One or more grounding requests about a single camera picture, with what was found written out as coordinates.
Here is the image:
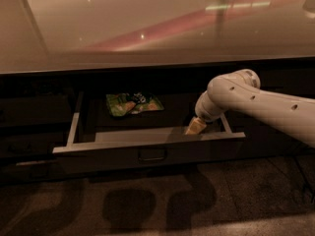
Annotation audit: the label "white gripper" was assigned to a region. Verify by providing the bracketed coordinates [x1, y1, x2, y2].
[185, 91, 225, 135]

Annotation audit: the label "dark drawer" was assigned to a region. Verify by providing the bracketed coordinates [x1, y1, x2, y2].
[0, 95, 72, 128]
[0, 160, 65, 186]
[0, 133, 65, 158]
[53, 93, 245, 174]

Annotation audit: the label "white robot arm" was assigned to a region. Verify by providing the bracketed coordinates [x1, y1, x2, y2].
[186, 69, 315, 148]

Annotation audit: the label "items inside top drawer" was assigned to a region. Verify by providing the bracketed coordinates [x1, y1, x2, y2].
[106, 92, 164, 117]

